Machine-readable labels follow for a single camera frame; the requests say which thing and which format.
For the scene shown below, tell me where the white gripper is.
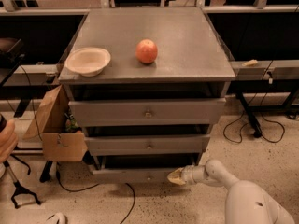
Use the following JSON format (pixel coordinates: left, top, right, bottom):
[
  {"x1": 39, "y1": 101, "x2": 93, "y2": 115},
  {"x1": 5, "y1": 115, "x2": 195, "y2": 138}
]
[{"x1": 167, "y1": 165, "x2": 207, "y2": 186}]

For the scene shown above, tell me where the grey bottom drawer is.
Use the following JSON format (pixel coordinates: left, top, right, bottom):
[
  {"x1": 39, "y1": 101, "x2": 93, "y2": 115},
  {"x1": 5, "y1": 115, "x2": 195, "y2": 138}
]
[{"x1": 91, "y1": 153, "x2": 201, "y2": 183}]

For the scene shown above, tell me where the grey drawer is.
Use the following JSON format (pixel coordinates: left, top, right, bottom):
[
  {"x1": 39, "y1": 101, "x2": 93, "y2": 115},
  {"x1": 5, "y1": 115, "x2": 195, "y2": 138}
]
[
  {"x1": 69, "y1": 98, "x2": 226, "y2": 127},
  {"x1": 85, "y1": 134, "x2": 210, "y2": 156},
  {"x1": 91, "y1": 153, "x2": 201, "y2": 183}
]

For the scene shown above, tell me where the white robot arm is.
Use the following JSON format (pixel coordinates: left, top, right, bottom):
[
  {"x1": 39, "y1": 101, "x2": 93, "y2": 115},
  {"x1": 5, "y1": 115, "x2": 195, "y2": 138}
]
[{"x1": 167, "y1": 159, "x2": 295, "y2": 224}]

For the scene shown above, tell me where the grey middle drawer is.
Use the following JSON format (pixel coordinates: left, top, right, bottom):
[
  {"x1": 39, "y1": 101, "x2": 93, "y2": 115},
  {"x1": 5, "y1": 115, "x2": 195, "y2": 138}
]
[{"x1": 85, "y1": 134, "x2": 210, "y2": 156}]

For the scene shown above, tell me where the grey drawer cabinet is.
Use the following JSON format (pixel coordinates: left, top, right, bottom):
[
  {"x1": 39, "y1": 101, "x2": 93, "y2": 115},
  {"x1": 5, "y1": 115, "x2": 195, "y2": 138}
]
[{"x1": 59, "y1": 7, "x2": 235, "y2": 175}]

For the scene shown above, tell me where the grey top drawer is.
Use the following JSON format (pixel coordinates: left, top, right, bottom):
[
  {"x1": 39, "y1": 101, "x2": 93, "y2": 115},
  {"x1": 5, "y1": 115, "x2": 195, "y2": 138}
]
[{"x1": 69, "y1": 98, "x2": 226, "y2": 127}]

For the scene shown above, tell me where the person's hand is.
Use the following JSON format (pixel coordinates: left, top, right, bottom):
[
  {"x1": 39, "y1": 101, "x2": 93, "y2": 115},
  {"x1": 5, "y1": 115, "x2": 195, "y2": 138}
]
[{"x1": 0, "y1": 119, "x2": 19, "y2": 163}]

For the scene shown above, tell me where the red apple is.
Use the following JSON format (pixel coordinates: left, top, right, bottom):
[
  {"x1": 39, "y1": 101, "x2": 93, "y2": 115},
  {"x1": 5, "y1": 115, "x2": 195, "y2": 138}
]
[{"x1": 135, "y1": 39, "x2": 158, "y2": 64}]

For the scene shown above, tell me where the yellow sponge piece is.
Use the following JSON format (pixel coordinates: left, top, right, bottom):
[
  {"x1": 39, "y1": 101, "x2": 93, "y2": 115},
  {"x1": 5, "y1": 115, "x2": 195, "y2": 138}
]
[{"x1": 242, "y1": 59, "x2": 258, "y2": 67}]

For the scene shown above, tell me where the brown cardboard box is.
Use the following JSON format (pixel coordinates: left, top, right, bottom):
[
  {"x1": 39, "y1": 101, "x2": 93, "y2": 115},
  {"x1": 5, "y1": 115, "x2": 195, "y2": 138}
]
[{"x1": 23, "y1": 86, "x2": 87, "y2": 162}]

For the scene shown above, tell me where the white paper bowl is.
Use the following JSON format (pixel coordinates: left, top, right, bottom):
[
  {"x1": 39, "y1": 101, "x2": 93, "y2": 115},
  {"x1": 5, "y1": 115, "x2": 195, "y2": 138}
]
[{"x1": 64, "y1": 48, "x2": 111, "y2": 77}]

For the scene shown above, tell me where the black grabber tool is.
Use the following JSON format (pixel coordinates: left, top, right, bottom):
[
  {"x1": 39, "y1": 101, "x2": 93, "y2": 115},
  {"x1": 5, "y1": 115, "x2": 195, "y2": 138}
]
[{"x1": 3, "y1": 161, "x2": 41, "y2": 209}]

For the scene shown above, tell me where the grey long bench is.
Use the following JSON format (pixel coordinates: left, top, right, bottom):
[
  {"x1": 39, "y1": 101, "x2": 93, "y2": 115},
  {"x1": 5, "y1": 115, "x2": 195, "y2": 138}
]
[{"x1": 3, "y1": 60, "x2": 299, "y2": 87}]

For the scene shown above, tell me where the black floor cable right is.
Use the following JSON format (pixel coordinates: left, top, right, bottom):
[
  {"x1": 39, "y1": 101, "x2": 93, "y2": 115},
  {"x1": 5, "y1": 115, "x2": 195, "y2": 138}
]
[{"x1": 222, "y1": 61, "x2": 287, "y2": 145}]

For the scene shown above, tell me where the black cable under cabinet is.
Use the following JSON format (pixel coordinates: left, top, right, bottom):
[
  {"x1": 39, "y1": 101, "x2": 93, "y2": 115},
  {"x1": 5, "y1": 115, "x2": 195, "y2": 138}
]
[{"x1": 55, "y1": 163, "x2": 136, "y2": 224}]

